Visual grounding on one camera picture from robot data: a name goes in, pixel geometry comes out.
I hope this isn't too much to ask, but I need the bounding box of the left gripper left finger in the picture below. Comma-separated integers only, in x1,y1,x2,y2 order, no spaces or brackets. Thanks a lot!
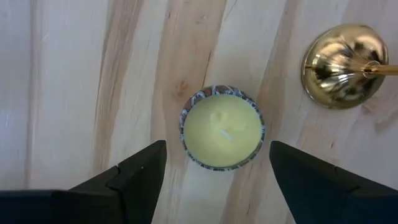
70,139,167,224

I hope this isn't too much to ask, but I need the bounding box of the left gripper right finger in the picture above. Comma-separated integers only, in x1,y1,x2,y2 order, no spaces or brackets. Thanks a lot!
269,140,398,224

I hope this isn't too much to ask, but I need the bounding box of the paisley patterned candle tin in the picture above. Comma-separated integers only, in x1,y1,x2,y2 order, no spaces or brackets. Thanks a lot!
178,84,266,172

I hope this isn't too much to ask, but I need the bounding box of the gold candlestick holder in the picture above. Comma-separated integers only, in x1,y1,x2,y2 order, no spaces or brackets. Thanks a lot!
300,24,398,110

